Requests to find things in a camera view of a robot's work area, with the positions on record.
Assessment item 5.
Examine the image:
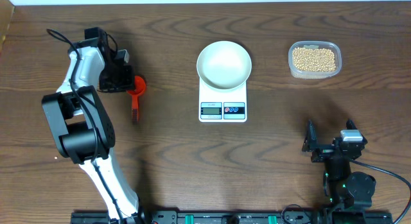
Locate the red plastic measuring scoop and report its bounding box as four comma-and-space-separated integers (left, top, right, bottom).
127, 76, 146, 123

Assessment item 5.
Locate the white digital kitchen scale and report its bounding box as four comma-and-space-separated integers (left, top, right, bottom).
198, 80, 247, 123

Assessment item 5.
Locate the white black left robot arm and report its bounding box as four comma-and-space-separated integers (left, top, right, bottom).
42, 27, 143, 223

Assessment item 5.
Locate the white round bowl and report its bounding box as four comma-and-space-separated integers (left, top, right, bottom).
196, 41, 252, 90

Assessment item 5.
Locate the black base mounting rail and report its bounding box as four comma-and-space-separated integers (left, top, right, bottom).
69, 209, 394, 224

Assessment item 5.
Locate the yellow soybeans pile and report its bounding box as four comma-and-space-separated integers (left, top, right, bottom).
292, 47, 337, 72

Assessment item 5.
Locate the clear plastic container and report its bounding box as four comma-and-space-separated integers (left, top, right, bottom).
288, 41, 342, 80

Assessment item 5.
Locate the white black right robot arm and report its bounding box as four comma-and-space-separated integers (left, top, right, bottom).
302, 119, 376, 223

